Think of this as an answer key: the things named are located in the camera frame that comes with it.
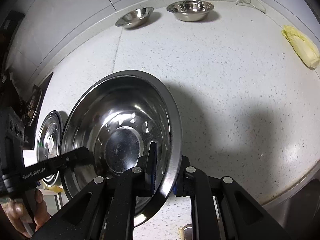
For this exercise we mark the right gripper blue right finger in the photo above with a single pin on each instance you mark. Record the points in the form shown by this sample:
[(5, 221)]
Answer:
[(180, 188)]

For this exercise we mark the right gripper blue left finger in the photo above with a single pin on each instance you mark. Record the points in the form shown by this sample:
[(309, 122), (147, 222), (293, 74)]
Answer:
[(151, 167)]

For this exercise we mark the steel plate with sticker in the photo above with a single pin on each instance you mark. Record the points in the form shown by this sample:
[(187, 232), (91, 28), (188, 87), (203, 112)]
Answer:
[(49, 138)]

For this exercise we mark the large steel bowl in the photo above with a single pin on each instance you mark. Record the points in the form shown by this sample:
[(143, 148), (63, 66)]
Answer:
[(116, 120)]

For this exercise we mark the person's left hand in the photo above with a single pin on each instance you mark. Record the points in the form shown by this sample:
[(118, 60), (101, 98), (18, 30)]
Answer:
[(14, 211)]

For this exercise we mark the stainless steel sink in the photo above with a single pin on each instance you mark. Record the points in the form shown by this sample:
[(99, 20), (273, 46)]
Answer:
[(297, 209)]

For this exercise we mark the small steel bowl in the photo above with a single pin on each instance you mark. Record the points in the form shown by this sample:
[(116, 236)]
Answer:
[(135, 18)]

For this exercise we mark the wide steel bowl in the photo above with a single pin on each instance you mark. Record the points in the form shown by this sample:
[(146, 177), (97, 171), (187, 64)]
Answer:
[(190, 10)]

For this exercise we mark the yellow napa cabbage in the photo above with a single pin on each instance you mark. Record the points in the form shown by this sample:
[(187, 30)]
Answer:
[(306, 50)]

